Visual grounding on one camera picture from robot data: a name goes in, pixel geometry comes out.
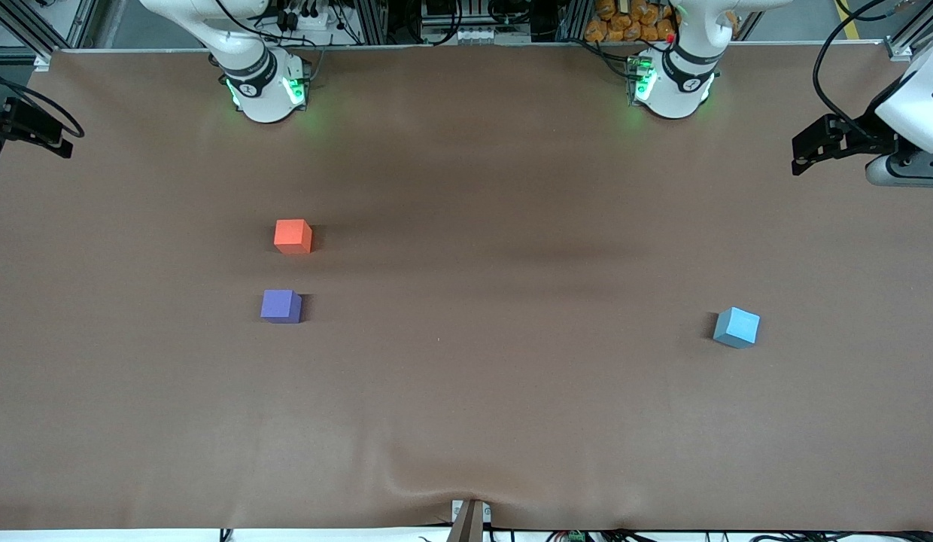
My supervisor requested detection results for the orange netted objects pile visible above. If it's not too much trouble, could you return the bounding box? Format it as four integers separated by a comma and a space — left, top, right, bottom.
585, 0, 738, 44

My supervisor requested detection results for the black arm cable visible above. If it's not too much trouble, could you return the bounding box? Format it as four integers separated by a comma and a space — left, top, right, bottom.
813, 0, 915, 144
0, 66, 85, 141

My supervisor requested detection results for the table edge clamp bracket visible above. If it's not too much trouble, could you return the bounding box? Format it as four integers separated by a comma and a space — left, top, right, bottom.
448, 498, 492, 542

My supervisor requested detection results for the white power strip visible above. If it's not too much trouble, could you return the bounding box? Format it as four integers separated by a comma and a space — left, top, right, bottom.
280, 6, 362, 35

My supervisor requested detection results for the purple foam block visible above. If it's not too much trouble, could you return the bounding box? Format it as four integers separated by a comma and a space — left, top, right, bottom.
260, 289, 303, 324

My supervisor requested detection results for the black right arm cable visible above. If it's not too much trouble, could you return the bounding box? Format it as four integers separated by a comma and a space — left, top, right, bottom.
0, 66, 85, 141

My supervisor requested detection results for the brown table cover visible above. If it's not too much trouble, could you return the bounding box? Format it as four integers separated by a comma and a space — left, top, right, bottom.
0, 41, 933, 531

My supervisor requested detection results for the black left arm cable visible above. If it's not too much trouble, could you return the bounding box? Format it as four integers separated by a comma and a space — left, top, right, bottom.
813, 0, 915, 144

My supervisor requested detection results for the orange foam block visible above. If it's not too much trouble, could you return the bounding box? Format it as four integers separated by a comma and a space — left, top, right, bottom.
274, 219, 314, 255

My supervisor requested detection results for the aluminium frame profile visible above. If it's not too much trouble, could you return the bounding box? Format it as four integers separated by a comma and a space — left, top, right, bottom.
360, 0, 389, 46
884, 0, 933, 61
0, 0, 99, 53

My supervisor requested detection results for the blue foam block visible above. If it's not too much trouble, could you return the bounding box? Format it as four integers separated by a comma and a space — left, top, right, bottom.
713, 306, 761, 349

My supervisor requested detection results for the white terminal block device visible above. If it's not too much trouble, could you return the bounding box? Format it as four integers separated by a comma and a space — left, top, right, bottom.
421, 26, 527, 46

